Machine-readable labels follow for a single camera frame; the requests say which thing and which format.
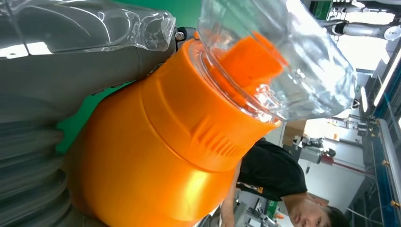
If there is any person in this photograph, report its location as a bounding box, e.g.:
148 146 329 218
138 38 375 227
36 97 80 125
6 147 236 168
219 139 350 227

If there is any orange bottle with clear cap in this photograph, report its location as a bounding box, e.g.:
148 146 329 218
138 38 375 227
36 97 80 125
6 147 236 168
64 0 358 227

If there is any brown cardboard box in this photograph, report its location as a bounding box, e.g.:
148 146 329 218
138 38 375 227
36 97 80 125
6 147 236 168
281 119 308 147

